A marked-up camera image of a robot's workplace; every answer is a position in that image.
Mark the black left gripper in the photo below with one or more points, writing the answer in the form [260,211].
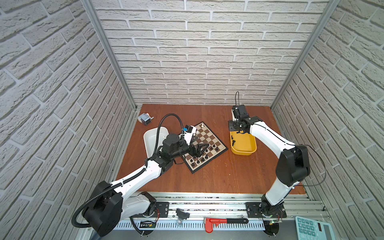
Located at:
[199,151]

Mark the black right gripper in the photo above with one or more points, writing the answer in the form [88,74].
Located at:
[231,125]

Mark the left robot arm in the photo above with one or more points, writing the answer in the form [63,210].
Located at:
[111,202]

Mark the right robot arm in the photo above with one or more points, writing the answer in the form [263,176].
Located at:
[293,165]

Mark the folding chess board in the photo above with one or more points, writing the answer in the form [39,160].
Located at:
[212,148]

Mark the yellow plastic bin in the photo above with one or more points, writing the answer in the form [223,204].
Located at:
[244,145]

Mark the white plastic bin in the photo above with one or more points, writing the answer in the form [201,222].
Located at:
[149,139]

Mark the grey pencil sharpener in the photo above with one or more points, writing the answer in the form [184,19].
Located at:
[145,119]

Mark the teal calculator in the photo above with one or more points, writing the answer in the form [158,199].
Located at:
[308,229]

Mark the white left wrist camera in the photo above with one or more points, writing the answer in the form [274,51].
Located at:
[188,132]

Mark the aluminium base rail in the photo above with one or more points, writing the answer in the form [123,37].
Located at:
[222,212]

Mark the small black bracket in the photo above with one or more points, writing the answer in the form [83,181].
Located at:
[182,215]

